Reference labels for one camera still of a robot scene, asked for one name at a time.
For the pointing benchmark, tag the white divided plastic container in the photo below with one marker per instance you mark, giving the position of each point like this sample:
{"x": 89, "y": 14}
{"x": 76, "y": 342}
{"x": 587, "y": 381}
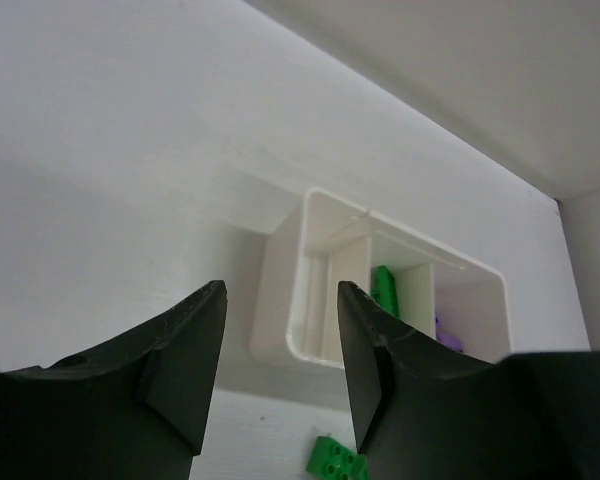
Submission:
{"x": 326, "y": 239}

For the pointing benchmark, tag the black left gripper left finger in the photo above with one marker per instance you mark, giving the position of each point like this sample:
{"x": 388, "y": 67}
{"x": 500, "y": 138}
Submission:
{"x": 133, "y": 407}

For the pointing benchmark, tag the long green lego plate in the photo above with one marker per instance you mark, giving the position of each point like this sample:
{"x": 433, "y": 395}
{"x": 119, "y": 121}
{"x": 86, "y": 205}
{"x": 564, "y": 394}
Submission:
{"x": 383, "y": 290}

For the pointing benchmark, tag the small purple curved lego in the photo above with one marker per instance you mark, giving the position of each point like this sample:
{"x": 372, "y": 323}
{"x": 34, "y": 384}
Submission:
{"x": 444, "y": 337}

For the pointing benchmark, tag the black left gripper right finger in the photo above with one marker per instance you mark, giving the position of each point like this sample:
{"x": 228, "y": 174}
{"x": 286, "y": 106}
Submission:
{"x": 423, "y": 411}

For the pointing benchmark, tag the green square lego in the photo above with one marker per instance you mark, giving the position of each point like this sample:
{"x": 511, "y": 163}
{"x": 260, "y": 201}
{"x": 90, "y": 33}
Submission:
{"x": 331, "y": 460}

